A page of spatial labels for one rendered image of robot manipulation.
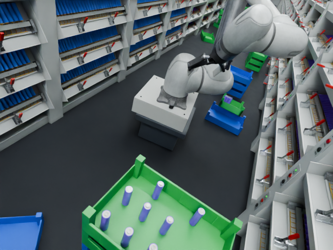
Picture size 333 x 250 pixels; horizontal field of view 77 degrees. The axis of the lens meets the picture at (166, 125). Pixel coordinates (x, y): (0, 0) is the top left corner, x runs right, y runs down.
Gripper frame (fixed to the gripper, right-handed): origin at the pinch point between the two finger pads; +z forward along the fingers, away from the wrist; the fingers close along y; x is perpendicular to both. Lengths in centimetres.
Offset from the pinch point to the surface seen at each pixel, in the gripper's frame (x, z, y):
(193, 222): 56, -34, 25
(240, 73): -45, 93, -94
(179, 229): 57, -33, 28
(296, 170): 47, -21, -24
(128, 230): 53, -40, 41
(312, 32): -49, 24, -112
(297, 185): 53, -22, -22
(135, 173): 43, -26, 37
